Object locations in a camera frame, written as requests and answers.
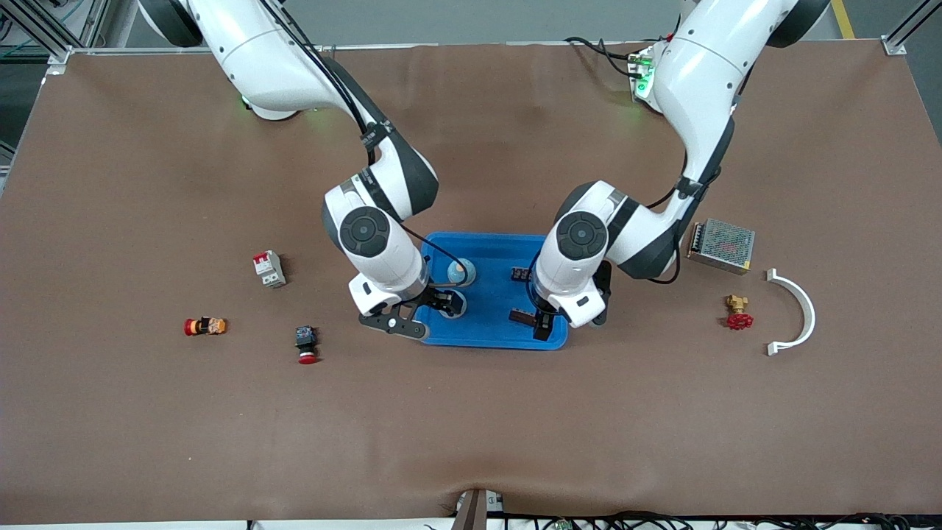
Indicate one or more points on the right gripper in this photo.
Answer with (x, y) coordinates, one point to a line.
(439, 299)

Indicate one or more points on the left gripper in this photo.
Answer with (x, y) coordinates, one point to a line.
(542, 322)

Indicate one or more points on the large dark cylindrical capacitor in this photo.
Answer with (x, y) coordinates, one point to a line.
(521, 317)

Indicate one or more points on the blue dome bell cream base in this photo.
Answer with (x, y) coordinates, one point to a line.
(461, 309)
(462, 274)

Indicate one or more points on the small dark cylindrical capacitor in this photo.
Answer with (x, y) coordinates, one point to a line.
(521, 274)

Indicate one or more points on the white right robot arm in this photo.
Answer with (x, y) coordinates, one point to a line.
(272, 59)

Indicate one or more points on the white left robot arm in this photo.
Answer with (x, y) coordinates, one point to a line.
(699, 73)

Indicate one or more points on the blue plastic tray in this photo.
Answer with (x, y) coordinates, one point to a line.
(493, 294)

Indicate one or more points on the brown table cover mat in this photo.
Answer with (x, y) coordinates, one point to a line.
(471, 427)

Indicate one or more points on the red mushroom emergency stop button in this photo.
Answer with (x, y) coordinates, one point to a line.
(306, 346)

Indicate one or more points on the white red circuit breaker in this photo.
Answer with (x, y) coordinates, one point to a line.
(268, 271)

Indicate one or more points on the brass valve red handwheel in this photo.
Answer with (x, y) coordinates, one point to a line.
(739, 320)

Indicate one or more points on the metal mesh power supply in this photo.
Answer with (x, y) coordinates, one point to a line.
(725, 246)

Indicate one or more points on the grey stand post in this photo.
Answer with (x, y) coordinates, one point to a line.
(475, 515)

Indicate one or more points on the red yellow push button switch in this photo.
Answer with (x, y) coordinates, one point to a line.
(206, 326)

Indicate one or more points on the white curved plastic bracket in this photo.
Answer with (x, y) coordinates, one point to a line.
(811, 313)

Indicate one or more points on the aluminium frame profile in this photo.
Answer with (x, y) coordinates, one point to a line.
(894, 46)
(59, 57)

